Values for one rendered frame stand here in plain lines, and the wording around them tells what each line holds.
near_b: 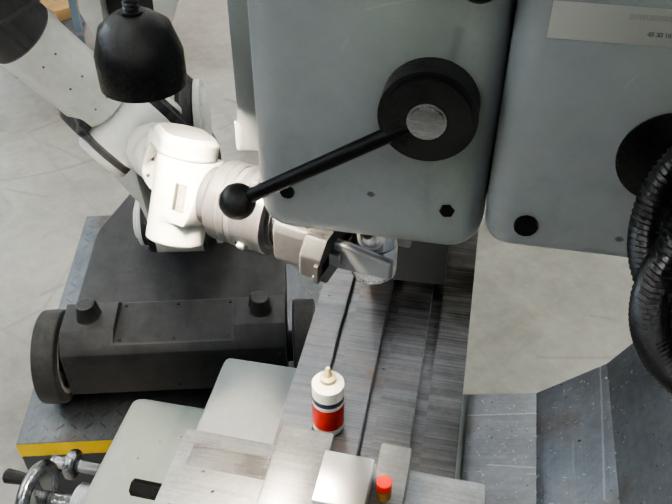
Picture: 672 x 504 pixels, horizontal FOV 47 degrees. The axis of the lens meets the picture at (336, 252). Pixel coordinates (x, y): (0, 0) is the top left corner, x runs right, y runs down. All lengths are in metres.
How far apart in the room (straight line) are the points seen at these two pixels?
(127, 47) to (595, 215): 0.37
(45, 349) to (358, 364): 0.78
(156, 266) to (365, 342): 0.80
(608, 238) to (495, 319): 1.90
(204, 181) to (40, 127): 2.81
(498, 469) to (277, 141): 0.62
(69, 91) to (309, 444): 0.53
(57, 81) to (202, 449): 0.48
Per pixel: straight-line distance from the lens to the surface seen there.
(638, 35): 0.53
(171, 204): 0.84
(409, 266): 1.19
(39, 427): 1.78
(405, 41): 0.55
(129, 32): 0.64
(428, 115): 0.53
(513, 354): 2.40
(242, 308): 1.61
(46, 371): 1.67
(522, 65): 0.53
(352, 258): 0.76
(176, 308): 1.67
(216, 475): 0.90
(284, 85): 0.58
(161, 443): 1.28
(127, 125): 1.07
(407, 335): 1.13
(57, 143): 3.47
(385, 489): 0.81
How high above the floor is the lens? 1.73
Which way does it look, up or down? 40 degrees down
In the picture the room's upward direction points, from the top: straight up
